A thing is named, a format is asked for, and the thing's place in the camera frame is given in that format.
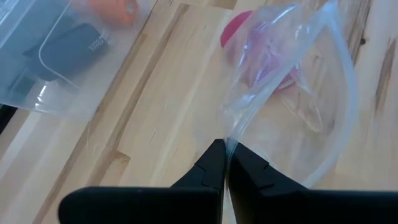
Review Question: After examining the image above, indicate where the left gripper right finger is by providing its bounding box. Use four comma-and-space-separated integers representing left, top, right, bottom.
228, 142, 398, 224

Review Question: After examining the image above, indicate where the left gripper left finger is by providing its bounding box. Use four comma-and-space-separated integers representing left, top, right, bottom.
57, 138, 226, 224

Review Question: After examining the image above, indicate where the clear zip bag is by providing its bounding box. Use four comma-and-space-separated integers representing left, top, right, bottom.
220, 0, 359, 190

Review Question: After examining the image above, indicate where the clear plastic storage bin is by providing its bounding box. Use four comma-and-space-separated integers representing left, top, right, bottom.
0, 0, 158, 115

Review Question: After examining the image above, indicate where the pink elastic bandage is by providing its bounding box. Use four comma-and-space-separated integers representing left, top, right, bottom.
220, 10, 300, 91

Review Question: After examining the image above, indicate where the orange bandage roll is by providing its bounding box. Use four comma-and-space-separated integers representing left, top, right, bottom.
88, 0, 140, 28

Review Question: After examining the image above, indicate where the black pouch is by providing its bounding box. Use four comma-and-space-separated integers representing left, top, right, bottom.
22, 22, 110, 83

